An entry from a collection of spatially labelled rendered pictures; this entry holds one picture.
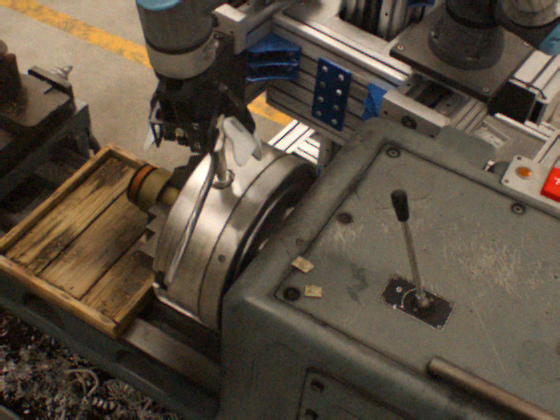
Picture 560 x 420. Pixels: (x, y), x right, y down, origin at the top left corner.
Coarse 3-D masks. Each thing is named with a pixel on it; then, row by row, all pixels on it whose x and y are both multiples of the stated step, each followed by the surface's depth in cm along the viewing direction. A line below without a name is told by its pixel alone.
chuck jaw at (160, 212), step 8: (152, 208) 129; (160, 208) 130; (168, 208) 130; (152, 216) 129; (160, 216) 128; (152, 224) 127; (160, 224) 127; (152, 232) 126; (160, 232) 126; (152, 240) 124; (144, 248) 123; (152, 248) 123; (144, 256) 123; (152, 256) 122; (144, 264) 124; (152, 264) 123; (160, 272) 121; (160, 280) 122
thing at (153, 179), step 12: (144, 168) 133; (156, 168) 135; (132, 180) 132; (144, 180) 132; (156, 180) 131; (168, 180) 131; (132, 192) 132; (144, 192) 131; (156, 192) 130; (168, 192) 131; (144, 204) 132; (168, 204) 131
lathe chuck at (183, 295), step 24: (264, 144) 127; (240, 168) 119; (264, 168) 119; (192, 192) 117; (216, 192) 116; (240, 192) 116; (168, 216) 117; (216, 216) 115; (168, 240) 117; (192, 240) 115; (216, 240) 114; (168, 264) 118; (192, 264) 116; (168, 288) 121; (192, 288) 118; (192, 312) 122
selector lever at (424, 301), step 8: (408, 224) 98; (408, 232) 98; (408, 240) 98; (408, 248) 99; (416, 264) 100; (416, 272) 100; (416, 280) 100; (416, 288) 101; (416, 296) 101; (424, 296) 101; (416, 304) 102; (424, 304) 101; (432, 304) 102; (416, 312) 101; (424, 312) 101; (432, 312) 101
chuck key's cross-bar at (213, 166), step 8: (224, 136) 113; (224, 144) 113; (216, 160) 111; (208, 168) 110; (216, 168) 110; (208, 176) 109; (208, 184) 108; (200, 192) 107; (200, 200) 106; (200, 208) 105; (192, 216) 103; (192, 224) 102; (184, 232) 101; (192, 232) 102; (184, 240) 100; (184, 248) 99; (176, 256) 98; (176, 264) 97; (168, 272) 96; (176, 272) 97; (168, 280) 95
